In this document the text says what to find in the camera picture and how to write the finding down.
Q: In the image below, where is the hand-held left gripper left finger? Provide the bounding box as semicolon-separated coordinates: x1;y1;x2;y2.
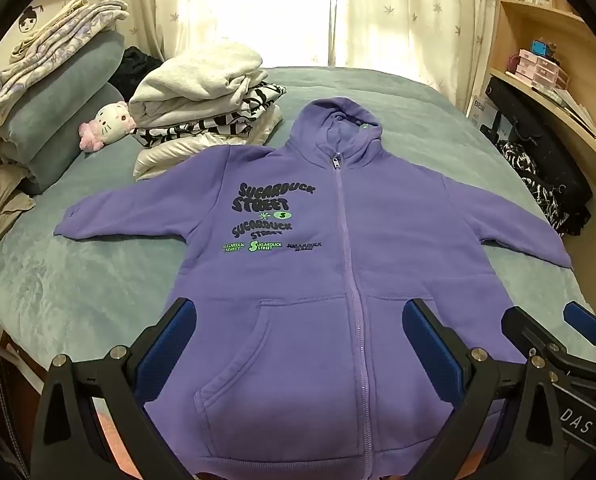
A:
30;297;199;480

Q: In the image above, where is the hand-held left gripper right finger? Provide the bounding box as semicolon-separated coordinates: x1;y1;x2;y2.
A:
402;298;565;480

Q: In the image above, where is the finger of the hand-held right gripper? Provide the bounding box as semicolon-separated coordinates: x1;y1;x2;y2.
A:
563;301;596;361
502;306;596;386

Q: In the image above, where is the purple zip hoodie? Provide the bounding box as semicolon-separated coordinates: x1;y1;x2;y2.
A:
54;96;573;480

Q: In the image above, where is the grey-blue bed blanket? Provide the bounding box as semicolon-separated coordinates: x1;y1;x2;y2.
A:
0;66;596;461

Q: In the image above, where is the black white splotched cloth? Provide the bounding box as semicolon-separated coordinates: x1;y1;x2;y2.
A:
495;140;564;233

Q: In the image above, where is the black case bag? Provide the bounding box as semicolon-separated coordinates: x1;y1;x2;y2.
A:
484;77;593;236

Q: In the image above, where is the stack of papers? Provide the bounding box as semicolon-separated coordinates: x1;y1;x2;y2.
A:
533;82;596;141

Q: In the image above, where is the beige crumpled cloth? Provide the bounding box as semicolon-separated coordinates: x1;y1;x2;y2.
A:
0;165;37;252

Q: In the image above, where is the black white patterned garment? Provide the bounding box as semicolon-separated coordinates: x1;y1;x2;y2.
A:
130;81;286;148

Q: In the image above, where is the white labelled box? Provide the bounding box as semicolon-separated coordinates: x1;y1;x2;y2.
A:
468;94;496;128

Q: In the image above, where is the white cat plush toy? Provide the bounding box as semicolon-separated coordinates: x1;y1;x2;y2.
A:
78;101;137;153

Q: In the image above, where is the pink drawer organizer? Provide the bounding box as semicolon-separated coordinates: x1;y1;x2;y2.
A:
508;49;561;88

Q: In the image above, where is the black crumpled cloth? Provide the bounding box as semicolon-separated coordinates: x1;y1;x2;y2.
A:
110;46;165;98

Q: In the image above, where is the wooden bookshelf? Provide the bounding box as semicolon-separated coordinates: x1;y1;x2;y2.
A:
480;0;596;211

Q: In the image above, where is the floral folded quilt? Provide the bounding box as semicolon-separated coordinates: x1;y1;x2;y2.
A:
0;0;129;116

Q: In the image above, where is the cream floral curtain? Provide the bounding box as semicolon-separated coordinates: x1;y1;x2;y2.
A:
95;0;501;106

